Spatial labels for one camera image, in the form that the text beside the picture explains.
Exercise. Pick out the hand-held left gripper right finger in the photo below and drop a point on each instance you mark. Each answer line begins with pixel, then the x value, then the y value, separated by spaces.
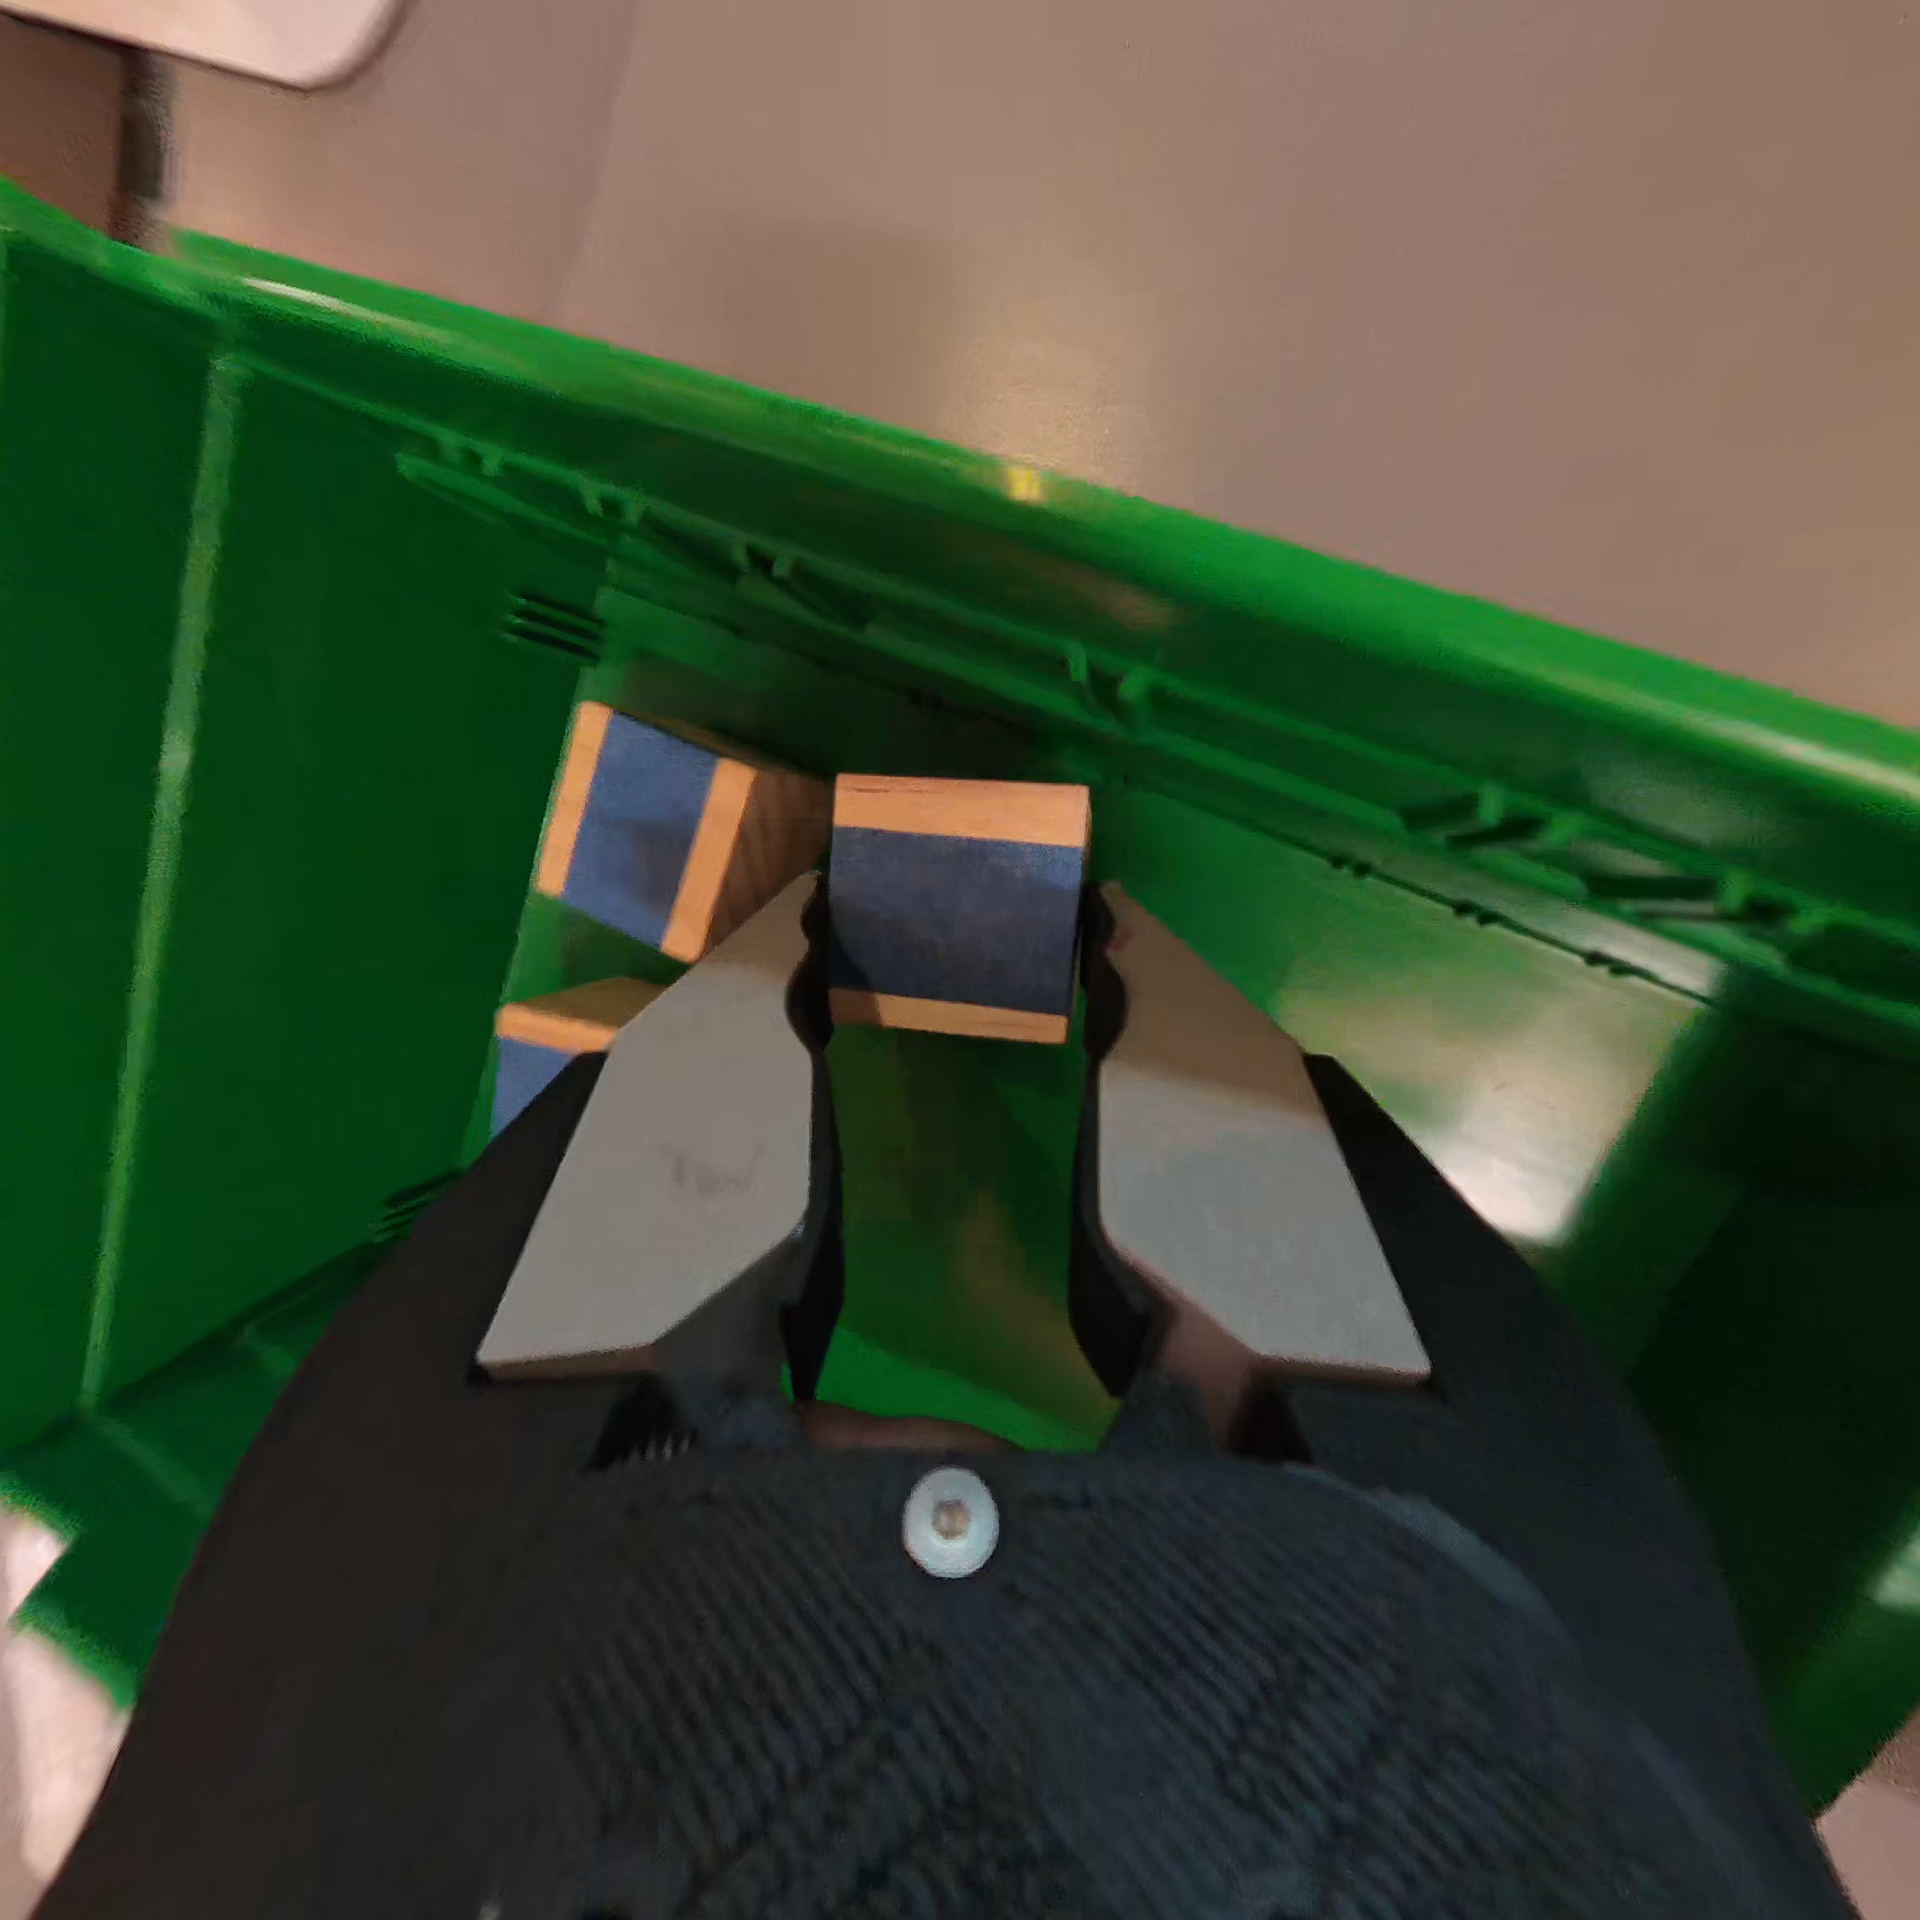
pixel 1245 1200

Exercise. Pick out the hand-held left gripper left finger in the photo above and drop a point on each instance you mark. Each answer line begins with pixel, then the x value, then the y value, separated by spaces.
pixel 675 1184

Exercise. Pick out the wooden cube with blue stripe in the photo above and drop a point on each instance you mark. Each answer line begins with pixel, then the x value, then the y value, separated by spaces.
pixel 548 1035
pixel 953 915
pixel 645 825

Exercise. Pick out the green plastic bin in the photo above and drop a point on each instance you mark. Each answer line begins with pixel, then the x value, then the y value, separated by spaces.
pixel 301 751

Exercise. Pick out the instruction sheet on stand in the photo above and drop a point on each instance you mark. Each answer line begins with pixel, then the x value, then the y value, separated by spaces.
pixel 254 30

